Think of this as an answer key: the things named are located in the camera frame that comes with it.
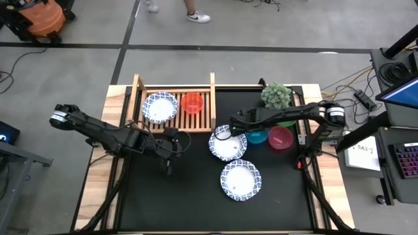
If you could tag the blue translucent plastic bowl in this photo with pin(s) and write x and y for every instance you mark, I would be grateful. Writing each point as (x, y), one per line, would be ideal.
(256, 137)

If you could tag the wooden slatted shelf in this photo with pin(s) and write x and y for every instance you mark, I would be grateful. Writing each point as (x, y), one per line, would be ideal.
(213, 98)

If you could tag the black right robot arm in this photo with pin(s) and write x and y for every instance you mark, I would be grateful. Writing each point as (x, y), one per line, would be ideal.
(294, 112)

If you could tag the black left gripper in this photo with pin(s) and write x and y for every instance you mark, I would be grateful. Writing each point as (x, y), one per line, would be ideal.
(168, 148)

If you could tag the black power strip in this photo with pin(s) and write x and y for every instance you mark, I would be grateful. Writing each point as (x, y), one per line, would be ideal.
(365, 99)

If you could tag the pale green artificial plant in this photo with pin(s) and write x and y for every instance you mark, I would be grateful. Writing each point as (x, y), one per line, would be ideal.
(276, 95)

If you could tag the small red clamp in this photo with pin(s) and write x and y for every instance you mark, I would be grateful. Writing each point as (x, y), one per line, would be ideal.
(299, 165)

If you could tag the grey equipment cart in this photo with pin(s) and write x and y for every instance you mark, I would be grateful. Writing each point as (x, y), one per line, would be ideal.
(400, 191)

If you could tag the black table mat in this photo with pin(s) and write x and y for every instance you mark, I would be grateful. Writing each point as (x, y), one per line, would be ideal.
(183, 202)

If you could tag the orange shop vacuum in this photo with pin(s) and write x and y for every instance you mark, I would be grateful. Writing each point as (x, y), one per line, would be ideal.
(42, 18)

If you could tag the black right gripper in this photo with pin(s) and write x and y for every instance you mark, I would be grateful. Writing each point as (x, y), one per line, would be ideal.
(245, 120)

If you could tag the computer monitor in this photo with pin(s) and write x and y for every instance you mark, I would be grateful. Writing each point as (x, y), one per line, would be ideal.
(403, 94)

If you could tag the pink translucent plastic bowl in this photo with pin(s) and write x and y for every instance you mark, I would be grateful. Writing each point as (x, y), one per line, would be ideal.
(280, 138)

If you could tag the black box with blue light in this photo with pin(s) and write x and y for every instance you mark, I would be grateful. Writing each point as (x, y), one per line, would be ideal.
(6, 132)

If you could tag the person's white shoe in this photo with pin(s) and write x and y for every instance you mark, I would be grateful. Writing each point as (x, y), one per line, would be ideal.
(152, 8)
(198, 17)

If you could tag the white labelled paper sheet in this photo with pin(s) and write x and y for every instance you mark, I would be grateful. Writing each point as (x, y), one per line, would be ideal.
(362, 156)

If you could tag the backlit keyboard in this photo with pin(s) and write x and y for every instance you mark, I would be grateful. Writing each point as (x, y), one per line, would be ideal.
(406, 160)

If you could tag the blue patterned paper plate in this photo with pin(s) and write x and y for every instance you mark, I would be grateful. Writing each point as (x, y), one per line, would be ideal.
(241, 181)
(160, 109)
(228, 148)

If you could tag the grey metal stand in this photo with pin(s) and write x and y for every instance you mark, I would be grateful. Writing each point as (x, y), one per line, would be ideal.
(16, 156)

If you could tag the red translucent plastic bowl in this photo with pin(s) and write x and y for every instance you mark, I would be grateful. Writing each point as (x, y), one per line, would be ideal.
(192, 103)

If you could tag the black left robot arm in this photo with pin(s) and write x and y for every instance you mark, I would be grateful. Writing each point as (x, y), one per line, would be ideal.
(98, 129)

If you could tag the black diagonal pole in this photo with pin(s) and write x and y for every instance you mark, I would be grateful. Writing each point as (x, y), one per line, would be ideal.
(403, 40)

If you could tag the green translucent plastic bowl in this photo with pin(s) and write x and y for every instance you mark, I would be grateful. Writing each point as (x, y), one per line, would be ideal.
(288, 124)

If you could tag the black slanted bar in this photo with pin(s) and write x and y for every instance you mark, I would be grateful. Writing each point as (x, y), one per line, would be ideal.
(362, 132)

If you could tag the person's leg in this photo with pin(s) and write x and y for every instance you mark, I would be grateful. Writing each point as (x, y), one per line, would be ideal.
(189, 5)

